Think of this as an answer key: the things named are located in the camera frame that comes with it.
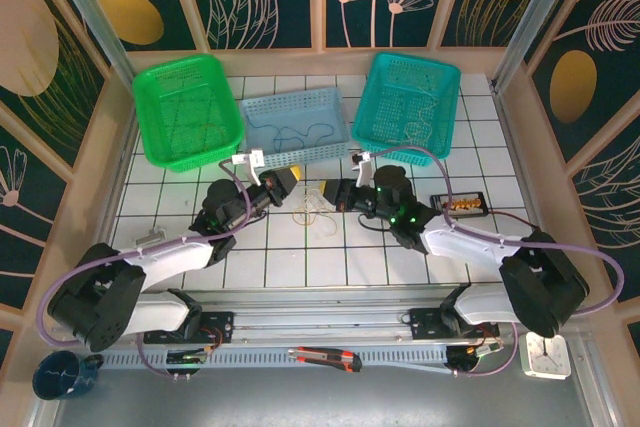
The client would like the thin yellow cable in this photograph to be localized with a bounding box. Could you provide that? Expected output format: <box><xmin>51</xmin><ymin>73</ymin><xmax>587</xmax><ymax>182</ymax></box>
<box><xmin>292</xmin><ymin>196</ymin><xmax>339</xmax><ymax>239</ymax></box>

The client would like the thin green cable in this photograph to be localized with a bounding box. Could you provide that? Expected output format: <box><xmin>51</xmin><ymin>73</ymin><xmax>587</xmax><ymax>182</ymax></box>
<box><xmin>172</xmin><ymin>114</ymin><xmax>229</xmax><ymax>148</ymax></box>

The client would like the thin white cable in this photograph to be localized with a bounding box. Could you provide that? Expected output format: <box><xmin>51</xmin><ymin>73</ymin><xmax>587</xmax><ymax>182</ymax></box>
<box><xmin>393</xmin><ymin>88</ymin><xmax>442</xmax><ymax>147</ymax></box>

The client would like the light blue plastic mesh basket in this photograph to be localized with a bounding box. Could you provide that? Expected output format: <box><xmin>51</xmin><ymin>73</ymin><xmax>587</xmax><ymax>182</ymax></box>
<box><xmin>238</xmin><ymin>86</ymin><xmax>351</xmax><ymax>172</ymax></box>

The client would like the black box with red print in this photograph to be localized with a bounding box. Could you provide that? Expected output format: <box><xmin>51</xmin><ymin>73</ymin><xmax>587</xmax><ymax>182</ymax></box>
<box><xmin>429</xmin><ymin>190</ymin><xmax>486</xmax><ymax>219</ymax></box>

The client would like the teal plastic mesh basket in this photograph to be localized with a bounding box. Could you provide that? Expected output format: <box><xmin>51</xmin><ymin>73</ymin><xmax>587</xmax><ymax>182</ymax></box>
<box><xmin>351</xmin><ymin>51</ymin><xmax>462</xmax><ymax>168</ymax></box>

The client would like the green plastic mesh basket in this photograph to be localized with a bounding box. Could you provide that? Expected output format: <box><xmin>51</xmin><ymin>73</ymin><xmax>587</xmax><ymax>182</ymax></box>
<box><xmin>132</xmin><ymin>53</ymin><xmax>246</xmax><ymax>174</ymax></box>

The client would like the small black controller board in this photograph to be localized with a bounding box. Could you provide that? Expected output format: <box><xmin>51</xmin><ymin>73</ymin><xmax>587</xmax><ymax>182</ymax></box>
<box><xmin>446</xmin><ymin>341</ymin><xmax>504</xmax><ymax>374</ymax></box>
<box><xmin>166</xmin><ymin>346</ymin><xmax>224</xmax><ymax>371</ymax></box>

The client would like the red black utility knife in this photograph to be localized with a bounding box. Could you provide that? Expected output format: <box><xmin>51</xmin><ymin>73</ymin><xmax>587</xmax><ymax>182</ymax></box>
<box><xmin>287</xmin><ymin>345</ymin><xmax>363</xmax><ymax>375</ymax></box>

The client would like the white square clock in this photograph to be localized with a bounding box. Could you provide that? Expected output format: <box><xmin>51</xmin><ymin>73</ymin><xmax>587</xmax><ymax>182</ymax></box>
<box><xmin>519</xmin><ymin>332</ymin><xmax>573</xmax><ymax>381</ymax></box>

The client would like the dark blue mug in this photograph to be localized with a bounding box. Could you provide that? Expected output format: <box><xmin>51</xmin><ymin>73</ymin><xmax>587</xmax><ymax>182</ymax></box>
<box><xmin>32</xmin><ymin>350</ymin><xmax>104</xmax><ymax>403</ymax></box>

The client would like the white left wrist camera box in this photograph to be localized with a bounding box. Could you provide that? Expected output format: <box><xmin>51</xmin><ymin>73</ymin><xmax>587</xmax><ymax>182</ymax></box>
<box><xmin>233</xmin><ymin>148</ymin><xmax>267</xmax><ymax>187</ymax></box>

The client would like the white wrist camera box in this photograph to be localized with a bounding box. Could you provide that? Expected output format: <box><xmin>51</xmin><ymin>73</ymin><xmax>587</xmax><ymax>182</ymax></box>
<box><xmin>233</xmin><ymin>148</ymin><xmax>267</xmax><ymax>187</ymax></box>
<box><xmin>349</xmin><ymin>149</ymin><xmax>375</xmax><ymax>186</ymax></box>

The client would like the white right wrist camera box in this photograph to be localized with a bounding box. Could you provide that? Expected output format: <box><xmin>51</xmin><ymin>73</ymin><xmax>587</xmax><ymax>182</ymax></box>
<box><xmin>349</xmin><ymin>149</ymin><xmax>375</xmax><ymax>186</ymax></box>

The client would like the small grey metal bracket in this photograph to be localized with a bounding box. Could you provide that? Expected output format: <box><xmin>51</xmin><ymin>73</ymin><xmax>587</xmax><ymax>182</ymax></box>
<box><xmin>134</xmin><ymin>226</ymin><xmax>168</xmax><ymax>249</ymax></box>

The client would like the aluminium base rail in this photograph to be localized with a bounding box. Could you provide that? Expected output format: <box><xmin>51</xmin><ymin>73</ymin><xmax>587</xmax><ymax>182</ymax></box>
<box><xmin>47</xmin><ymin>287</ymin><xmax>587</xmax><ymax>349</ymax></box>

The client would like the perforated grey cable duct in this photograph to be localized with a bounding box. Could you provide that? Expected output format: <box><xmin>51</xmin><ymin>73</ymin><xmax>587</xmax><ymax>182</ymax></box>
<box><xmin>102</xmin><ymin>344</ymin><xmax>452</xmax><ymax>374</ymax></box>

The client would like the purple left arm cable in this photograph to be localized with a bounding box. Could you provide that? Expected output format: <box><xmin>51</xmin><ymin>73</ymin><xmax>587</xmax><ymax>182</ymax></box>
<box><xmin>38</xmin><ymin>159</ymin><xmax>253</xmax><ymax>381</ymax></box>

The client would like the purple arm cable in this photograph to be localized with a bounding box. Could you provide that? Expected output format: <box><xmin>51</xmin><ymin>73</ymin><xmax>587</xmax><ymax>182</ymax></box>
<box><xmin>367</xmin><ymin>145</ymin><xmax>626</xmax><ymax>380</ymax></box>
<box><xmin>38</xmin><ymin>159</ymin><xmax>253</xmax><ymax>381</ymax></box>

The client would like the aluminium corner post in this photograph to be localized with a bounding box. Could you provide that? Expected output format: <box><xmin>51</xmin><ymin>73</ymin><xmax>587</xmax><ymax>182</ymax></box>
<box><xmin>39</xmin><ymin>0</ymin><xmax>135</xmax><ymax>82</ymax></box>
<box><xmin>491</xmin><ymin>0</ymin><xmax>587</xmax><ymax>94</ymax></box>

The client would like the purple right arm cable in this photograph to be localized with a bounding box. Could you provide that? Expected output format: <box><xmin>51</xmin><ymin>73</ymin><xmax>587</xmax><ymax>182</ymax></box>
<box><xmin>367</xmin><ymin>145</ymin><xmax>626</xmax><ymax>380</ymax></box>

